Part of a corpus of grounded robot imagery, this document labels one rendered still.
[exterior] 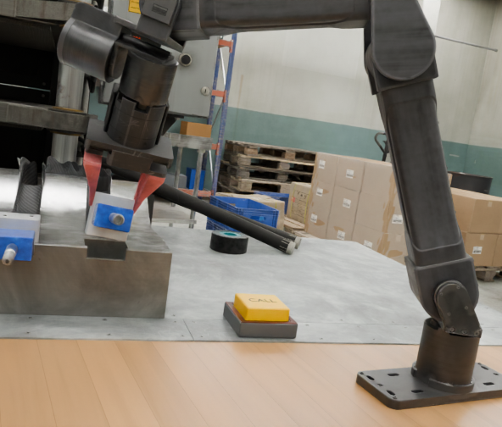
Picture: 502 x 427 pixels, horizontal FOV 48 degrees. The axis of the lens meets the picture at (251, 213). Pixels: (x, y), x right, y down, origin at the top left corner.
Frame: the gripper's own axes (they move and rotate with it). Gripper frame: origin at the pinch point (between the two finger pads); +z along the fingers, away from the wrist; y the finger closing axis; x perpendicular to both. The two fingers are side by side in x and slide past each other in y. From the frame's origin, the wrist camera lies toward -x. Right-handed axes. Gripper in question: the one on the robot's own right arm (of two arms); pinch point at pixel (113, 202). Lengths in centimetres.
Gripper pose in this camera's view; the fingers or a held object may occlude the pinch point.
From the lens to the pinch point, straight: 73.5
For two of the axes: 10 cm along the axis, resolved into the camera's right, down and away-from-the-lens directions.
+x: 1.8, 5.1, -8.4
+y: -9.2, -2.1, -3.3
